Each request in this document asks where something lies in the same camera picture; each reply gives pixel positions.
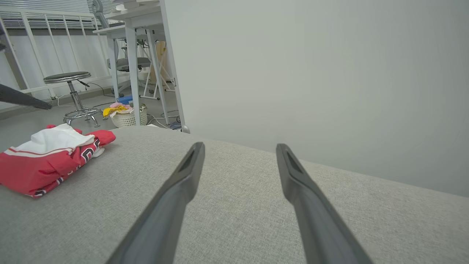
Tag grey office chair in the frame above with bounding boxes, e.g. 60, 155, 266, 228
92, 0, 152, 98

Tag white metal railing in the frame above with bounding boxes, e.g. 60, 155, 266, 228
0, 11, 118, 94

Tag white floor cable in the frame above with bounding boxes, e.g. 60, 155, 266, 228
147, 113, 180, 129

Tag round stool with chrome base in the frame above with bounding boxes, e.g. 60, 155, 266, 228
43, 71, 104, 128

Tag white partition panel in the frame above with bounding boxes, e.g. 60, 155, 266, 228
159, 0, 469, 198

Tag yellow cloth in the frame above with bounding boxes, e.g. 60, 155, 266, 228
103, 106, 129, 118

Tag white woven laundry basket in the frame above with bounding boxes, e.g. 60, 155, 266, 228
110, 104, 148, 128

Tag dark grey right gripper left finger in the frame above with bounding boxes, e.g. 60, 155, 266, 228
106, 142, 206, 264

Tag red and white jersey garment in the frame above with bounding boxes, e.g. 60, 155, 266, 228
0, 123, 116, 198

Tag black floor cable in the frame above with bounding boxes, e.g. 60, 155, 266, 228
78, 80, 115, 98

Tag white folding rack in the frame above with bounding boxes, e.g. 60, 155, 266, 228
140, 44, 176, 100

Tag white window blinds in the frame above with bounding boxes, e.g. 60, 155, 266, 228
0, 0, 118, 30

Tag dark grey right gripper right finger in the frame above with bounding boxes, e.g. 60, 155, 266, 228
276, 143, 374, 264

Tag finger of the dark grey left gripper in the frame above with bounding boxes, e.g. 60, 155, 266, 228
0, 84, 52, 110

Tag tall white desk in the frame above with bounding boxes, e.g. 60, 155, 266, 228
106, 2, 173, 127

